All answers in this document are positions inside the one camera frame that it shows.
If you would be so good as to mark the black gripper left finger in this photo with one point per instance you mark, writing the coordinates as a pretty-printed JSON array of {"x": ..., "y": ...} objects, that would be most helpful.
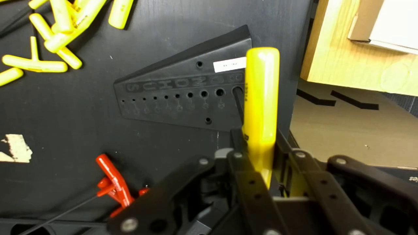
[{"x": 256, "y": 203}]

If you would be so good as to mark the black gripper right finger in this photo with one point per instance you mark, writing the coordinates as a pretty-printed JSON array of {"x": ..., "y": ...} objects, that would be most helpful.
[{"x": 309, "y": 180}]

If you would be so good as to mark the large yellow T-handle hex key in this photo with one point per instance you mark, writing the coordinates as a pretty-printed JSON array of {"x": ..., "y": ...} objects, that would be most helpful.
[{"x": 261, "y": 82}]

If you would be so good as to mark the black hex key stand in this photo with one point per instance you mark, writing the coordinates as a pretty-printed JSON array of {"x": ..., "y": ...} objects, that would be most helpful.
[{"x": 198, "y": 87}]

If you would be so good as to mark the red T-handle hex key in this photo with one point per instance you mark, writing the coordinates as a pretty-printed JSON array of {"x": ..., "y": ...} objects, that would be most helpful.
[{"x": 112, "y": 184}]

